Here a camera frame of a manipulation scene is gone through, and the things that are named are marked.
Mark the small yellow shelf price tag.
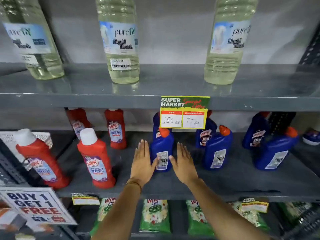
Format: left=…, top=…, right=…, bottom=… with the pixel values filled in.
left=240, top=197, right=269, bottom=214
left=71, top=193, right=101, bottom=206

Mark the grey metal shelving rack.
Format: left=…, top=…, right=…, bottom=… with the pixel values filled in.
left=0, top=62, right=320, bottom=240

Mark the blue white container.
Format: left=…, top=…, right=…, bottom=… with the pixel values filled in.
left=302, top=129, right=320, bottom=146

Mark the green white detergent packet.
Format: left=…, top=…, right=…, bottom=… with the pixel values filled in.
left=186, top=200, right=215, bottom=236
left=231, top=202, right=271, bottom=232
left=139, top=199, right=171, bottom=234
left=89, top=198, right=117, bottom=236
left=278, top=202, right=313, bottom=224

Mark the person's right hand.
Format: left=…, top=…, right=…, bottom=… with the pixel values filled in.
left=168, top=142, right=199, bottom=186

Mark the person's right forearm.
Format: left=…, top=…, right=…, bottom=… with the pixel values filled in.
left=186, top=178, right=273, bottom=240

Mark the white promotional offer sign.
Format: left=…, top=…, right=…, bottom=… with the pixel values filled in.
left=0, top=187, right=78, bottom=226

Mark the dark perforated rack upright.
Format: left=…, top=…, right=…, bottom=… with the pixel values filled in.
left=268, top=22, right=320, bottom=136

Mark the row of blue bottles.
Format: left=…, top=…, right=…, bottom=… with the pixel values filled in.
left=152, top=111, right=300, bottom=172

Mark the thin thread wrist bracelet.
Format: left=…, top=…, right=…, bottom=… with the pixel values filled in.
left=126, top=180, right=143, bottom=192

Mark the blue orange-capped cleaner bottle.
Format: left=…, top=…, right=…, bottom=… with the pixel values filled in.
left=149, top=127, right=175, bottom=173

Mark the orange white packet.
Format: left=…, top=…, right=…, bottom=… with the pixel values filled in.
left=0, top=201, right=28, bottom=232

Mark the white perforated plastic basket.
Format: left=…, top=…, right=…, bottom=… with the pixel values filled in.
left=0, top=131, right=54, bottom=149

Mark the yellow green price sign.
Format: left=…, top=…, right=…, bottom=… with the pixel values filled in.
left=159, top=95, right=211, bottom=130

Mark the red white-capped cleaner bottle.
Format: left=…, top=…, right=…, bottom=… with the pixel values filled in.
left=65, top=107, right=92, bottom=140
left=77, top=127, right=117, bottom=189
left=104, top=108, right=128, bottom=150
left=15, top=128, right=71, bottom=190

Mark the person's left forearm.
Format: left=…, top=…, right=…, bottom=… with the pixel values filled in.
left=91, top=180, right=144, bottom=240

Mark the clear liquid bleach bottle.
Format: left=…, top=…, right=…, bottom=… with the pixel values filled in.
left=204, top=0, right=259, bottom=85
left=95, top=0, right=140, bottom=85
left=0, top=0, right=65, bottom=80

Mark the person's left hand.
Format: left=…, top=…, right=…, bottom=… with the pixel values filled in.
left=127, top=139, right=161, bottom=185

